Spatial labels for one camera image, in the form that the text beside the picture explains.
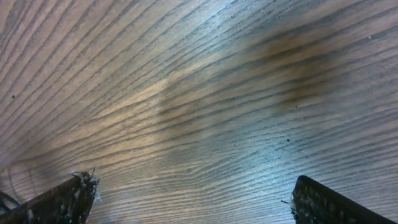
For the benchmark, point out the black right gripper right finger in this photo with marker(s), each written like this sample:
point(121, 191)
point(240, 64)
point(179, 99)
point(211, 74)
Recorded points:
point(315, 203)

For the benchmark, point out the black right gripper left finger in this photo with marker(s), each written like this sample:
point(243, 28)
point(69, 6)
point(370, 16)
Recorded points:
point(67, 203)

